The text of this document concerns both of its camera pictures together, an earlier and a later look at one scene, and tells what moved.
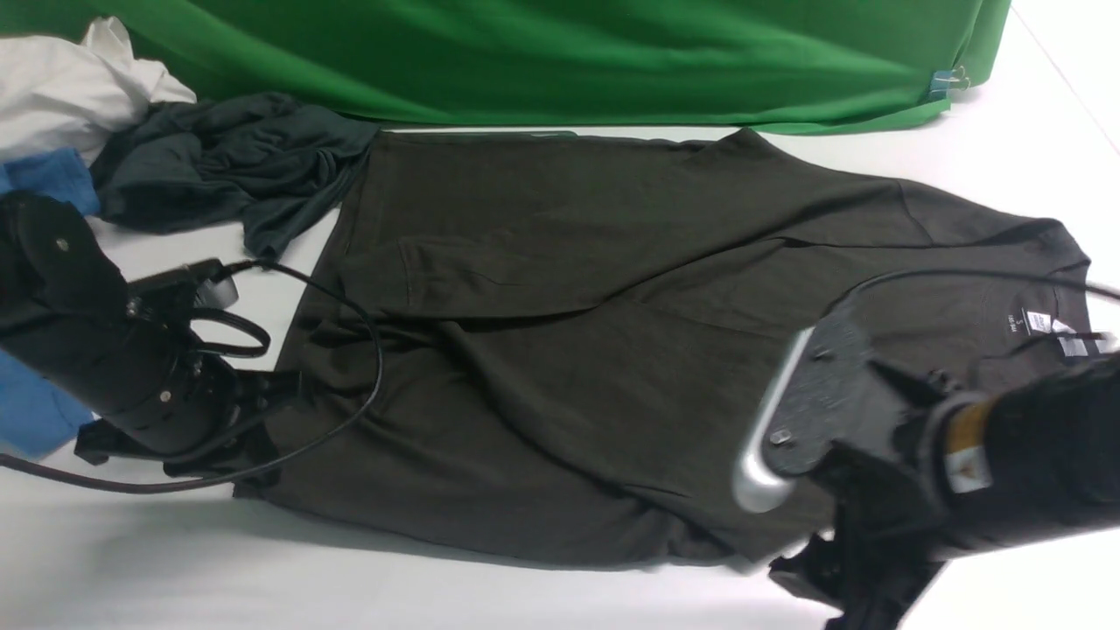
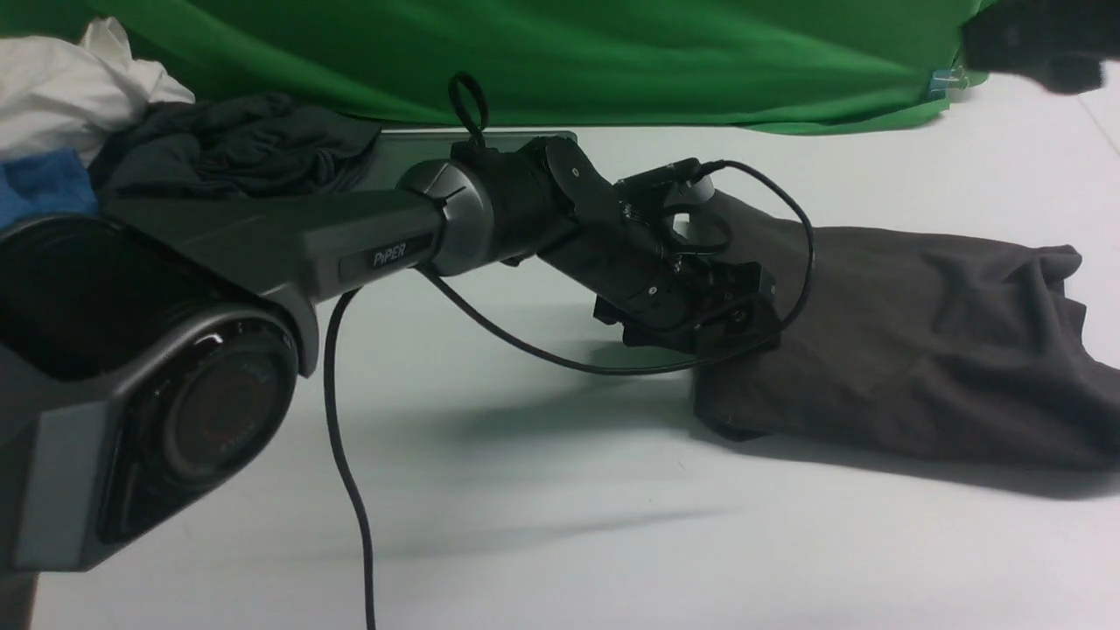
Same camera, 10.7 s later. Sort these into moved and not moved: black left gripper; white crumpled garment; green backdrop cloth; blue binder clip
Moved: black left gripper
Not moved: blue binder clip; white crumpled garment; green backdrop cloth
